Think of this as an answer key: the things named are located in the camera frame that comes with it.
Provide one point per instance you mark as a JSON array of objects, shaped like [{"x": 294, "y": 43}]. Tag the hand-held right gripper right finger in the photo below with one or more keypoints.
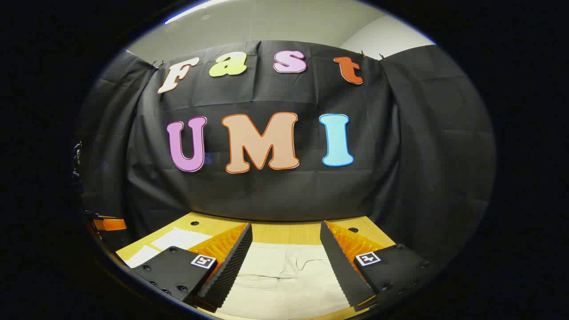
[{"x": 340, "y": 262}]

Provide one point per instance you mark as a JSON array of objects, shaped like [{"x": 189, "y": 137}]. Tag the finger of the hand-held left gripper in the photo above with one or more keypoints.
[{"x": 111, "y": 224}]

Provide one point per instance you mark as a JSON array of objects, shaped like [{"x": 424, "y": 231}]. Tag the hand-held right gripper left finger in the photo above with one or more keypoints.
[{"x": 231, "y": 262}]

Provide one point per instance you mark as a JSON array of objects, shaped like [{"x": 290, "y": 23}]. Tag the cream white jeans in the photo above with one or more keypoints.
[{"x": 284, "y": 284}]

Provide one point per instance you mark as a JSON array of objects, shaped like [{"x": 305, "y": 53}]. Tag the black backdrop cloth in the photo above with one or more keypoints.
[{"x": 275, "y": 191}]

